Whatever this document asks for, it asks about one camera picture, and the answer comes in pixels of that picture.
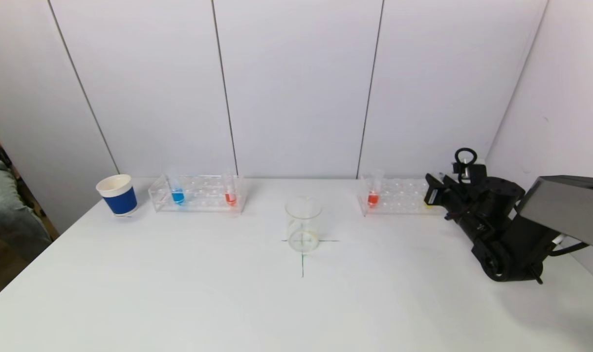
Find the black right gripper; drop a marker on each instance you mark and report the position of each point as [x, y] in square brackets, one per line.
[434, 192]

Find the test tube with yellow pigment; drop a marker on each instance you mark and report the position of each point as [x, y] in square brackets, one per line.
[428, 206]

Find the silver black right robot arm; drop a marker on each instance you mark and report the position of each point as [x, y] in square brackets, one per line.
[560, 205]

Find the clear acrylic test tube rack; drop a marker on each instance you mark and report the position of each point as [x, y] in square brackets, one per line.
[203, 195]
[399, 198]

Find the test tube with red liquid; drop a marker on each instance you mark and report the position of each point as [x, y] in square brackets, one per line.
[372, 199]
[230, 198]

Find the clear glass beaker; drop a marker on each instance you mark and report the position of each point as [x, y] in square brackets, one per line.
[303, 230]

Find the test tube with blue liquid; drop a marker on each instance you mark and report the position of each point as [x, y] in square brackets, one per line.
[178, 196]

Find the blue white paper cup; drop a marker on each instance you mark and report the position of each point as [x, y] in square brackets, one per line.
[121, 203]

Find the person in grey trousers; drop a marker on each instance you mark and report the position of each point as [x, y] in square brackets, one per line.
[8, 210]

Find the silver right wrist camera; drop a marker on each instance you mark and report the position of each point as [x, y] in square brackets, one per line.
[474, 173]

